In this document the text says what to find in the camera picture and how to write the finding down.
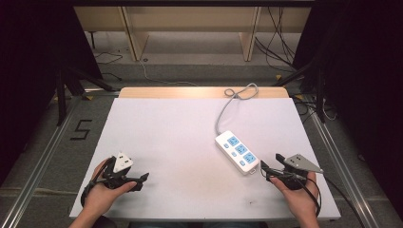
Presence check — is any metal floor rail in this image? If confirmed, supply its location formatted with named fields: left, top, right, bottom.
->
left=0, top=94, right=84, bottom=228
left=308, top=110, right=381, bottom=228

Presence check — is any white power strip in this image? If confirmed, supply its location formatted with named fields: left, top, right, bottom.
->
left=214, top=129, right=259, bottom=176

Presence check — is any white floor cable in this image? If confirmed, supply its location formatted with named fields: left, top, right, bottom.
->
left=138, top=59, right=198, bottom=87

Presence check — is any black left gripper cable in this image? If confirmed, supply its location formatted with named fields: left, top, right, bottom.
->
left=80, top=156, right=115, bottom=209

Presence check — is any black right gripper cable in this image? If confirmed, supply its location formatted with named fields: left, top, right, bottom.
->
left=297, top=175, right=366, bottom=228

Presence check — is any black metal stand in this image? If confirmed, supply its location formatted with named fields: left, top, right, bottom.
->
left=54, top=66, right=117, bottom=126
left=271, top=59, right=328, bottom=124

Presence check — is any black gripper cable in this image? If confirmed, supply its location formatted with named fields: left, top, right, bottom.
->
left=297, top=175, right=366, bottom=228
left=80, top=156, right=115, bottom=209

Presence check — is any grey power strip cable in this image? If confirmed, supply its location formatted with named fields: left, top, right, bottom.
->
left=215, top=83, right=259, bottom=136

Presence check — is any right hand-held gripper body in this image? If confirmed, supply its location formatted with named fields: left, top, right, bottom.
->
left=267, top=153, right=325, bottom=191

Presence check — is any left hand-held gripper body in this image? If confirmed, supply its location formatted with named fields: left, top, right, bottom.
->
left=102, top=151, right=143, bottom=191

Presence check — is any white table cover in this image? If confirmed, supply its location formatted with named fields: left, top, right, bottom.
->
left=68, top=97, right=342, bottom=222

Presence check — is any bundle of black floor cables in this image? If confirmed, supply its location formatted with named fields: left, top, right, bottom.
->
left=254, top=7, right=297, bottom=72

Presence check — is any person's right hand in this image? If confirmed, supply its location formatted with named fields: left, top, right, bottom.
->
left=269, top=172, right=321, bottom=220

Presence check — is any person's left hand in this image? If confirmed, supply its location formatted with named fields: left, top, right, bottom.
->
left=83, top=158, right=138, bottom=219

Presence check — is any black curtain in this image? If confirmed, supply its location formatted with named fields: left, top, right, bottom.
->
left=292, top=0, right=403, bottom=220
left=0, top=0, right=105, bottom=186

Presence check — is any light wooden shelf unit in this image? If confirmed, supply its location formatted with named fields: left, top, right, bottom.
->
left=73, top=6, right=314, bottom=63

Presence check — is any thin black floor cable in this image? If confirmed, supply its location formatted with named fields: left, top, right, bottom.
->
left=94, top=51, right=125, bottom=82

